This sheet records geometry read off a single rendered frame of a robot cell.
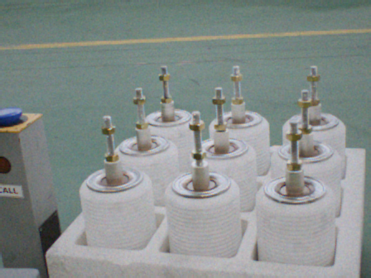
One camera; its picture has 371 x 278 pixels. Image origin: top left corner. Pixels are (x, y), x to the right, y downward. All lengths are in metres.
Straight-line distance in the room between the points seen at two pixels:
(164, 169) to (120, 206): 0.13
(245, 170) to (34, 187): 0.30
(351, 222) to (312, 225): 0.12
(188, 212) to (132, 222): 0.09
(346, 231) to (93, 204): 0.32
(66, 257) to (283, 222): 0.28
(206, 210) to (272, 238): 0.09
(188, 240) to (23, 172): 0.26
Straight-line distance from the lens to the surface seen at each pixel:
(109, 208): 0.81
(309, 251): 0.78
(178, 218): 0.79
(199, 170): 0.79
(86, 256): 0.83
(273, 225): 0.76
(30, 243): 0.97
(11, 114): 0.92
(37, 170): 0.94
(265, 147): 1.01
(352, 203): 0.91
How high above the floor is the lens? 0.60
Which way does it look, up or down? 21 degrees down
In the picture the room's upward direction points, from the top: 5 degrees counter-clockwise
